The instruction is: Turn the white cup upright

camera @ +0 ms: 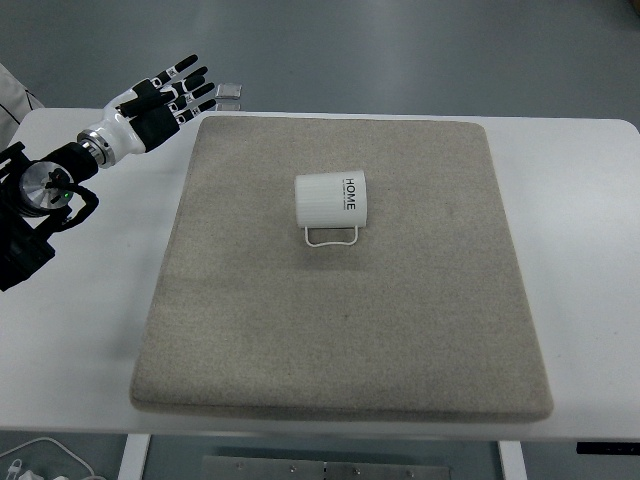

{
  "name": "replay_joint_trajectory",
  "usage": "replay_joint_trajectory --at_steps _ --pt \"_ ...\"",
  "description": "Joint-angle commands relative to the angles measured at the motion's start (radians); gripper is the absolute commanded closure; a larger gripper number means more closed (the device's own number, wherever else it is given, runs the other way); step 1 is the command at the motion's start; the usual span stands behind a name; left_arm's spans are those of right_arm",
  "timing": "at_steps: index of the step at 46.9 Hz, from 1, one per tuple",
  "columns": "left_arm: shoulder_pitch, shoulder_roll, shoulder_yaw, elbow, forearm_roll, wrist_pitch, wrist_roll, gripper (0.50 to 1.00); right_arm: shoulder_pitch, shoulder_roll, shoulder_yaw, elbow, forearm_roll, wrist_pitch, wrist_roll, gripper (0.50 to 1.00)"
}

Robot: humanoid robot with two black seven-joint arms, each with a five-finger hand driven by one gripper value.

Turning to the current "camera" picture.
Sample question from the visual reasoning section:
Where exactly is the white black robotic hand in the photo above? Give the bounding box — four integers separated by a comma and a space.
77, 54, 216, 168

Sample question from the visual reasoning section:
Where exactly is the white HOME mug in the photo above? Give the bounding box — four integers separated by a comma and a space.
294, 170, 368, 248

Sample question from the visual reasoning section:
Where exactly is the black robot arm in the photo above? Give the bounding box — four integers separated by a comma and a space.
1, 142, 100, 291

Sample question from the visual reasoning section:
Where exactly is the silver floor socket plate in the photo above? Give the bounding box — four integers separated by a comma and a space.
214, 83, 242, 100

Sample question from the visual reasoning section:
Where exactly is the white object at left edge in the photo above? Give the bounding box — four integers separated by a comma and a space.
0, 64, 44, 150

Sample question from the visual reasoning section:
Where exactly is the beige felt mat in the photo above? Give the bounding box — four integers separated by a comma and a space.
130, 116, 553, 423

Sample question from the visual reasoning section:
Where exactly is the white table leg left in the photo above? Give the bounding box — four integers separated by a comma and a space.
116, 434, 151, 480

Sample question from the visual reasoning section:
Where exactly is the white table leg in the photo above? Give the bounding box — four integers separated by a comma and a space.
116, 434, 151, 480
498, 441, 528, 480

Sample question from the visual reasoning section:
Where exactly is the white table leg right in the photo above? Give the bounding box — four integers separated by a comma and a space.
498, 441, 528, 480

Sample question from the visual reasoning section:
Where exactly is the black table control panel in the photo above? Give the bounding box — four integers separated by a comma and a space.
576, 442, 640, 456

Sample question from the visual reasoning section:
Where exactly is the white cable on floor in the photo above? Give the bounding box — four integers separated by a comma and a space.
0, 436, 97, 480

